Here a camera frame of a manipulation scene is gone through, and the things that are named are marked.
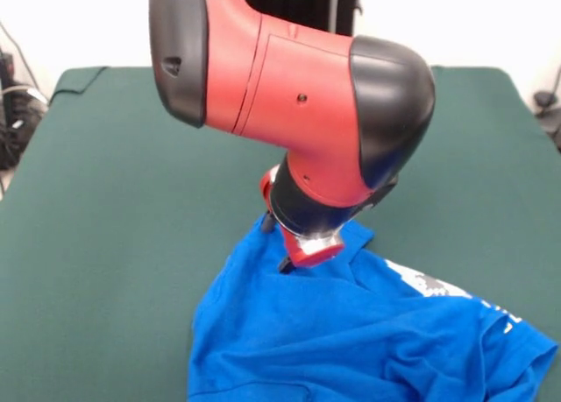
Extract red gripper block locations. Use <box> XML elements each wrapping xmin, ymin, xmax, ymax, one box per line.
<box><xmin>259</xmin><ymin>165</ymin><xmax>345</xmax><ymax>275</ymax></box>

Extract blue printed T-shirt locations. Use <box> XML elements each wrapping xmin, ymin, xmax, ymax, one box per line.
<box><xmin>187</xmin><ymin>213</ymin><xmax>560</xmax><ymax>402</ymax></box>

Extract dark green table cloth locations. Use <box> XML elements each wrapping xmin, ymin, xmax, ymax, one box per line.
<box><xmin>0</xmin><ymin>66</ymin><xmax>561</xmax><ymax>402</ymax></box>

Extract dark grey floor stand base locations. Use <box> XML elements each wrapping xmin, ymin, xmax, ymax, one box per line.
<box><xmin>0</xmin><ymin>49</ymin><xmax>49</xmax><ymax>171</ymax></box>
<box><xmin>533</xmin><ymin>90</ymin><xmax>561</xmax><ymax>153</ymax></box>

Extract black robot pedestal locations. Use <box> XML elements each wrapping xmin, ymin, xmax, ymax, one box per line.
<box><xmin>243</xmin><ymin>0</ymin><xmax>365</xmax><ymax>38</ymax></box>

